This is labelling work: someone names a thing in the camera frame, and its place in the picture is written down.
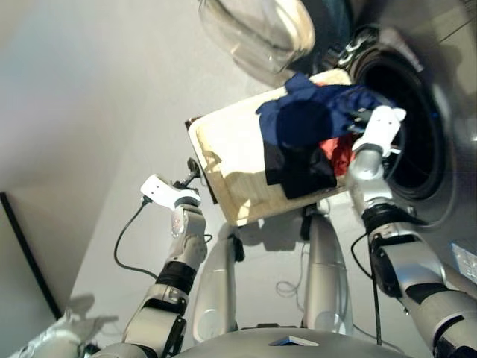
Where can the silver robot torso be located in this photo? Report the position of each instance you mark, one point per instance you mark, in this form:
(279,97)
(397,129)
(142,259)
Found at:
(242,345)

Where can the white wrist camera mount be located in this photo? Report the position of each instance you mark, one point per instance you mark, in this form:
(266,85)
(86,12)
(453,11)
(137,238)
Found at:
(380,127)
(160,190)

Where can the coral red garment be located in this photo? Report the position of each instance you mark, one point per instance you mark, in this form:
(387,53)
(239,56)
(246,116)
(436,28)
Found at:
(341,156)

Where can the large blue washer label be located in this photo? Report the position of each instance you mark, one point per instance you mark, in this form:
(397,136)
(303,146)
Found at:
(466,261)

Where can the pale woven laundry basket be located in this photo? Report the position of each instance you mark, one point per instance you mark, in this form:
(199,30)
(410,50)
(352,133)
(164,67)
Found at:
(238,141)

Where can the grey washing machine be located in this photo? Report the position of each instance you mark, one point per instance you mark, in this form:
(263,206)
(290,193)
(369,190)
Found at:
(447,112)

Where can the navy blue garment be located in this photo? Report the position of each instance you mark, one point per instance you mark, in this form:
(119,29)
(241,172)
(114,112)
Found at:
(309,119)

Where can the black garment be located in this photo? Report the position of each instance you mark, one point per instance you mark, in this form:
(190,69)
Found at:
(298,175)

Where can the round glass washer door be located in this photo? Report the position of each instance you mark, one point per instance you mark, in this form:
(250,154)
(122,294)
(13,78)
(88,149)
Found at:
(261,30)

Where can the silver robot leg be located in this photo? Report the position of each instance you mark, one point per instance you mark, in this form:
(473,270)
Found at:
(324,268)
(216,291)

